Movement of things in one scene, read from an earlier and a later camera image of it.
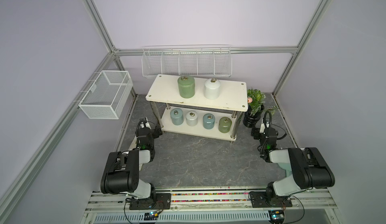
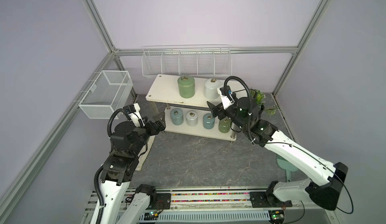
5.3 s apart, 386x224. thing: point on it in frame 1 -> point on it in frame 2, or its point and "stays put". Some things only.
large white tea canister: (212, 87) stays put
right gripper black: (255, 132) -> (219, 108)
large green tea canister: (186, 85) stays put
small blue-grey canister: (177, 116) stays put
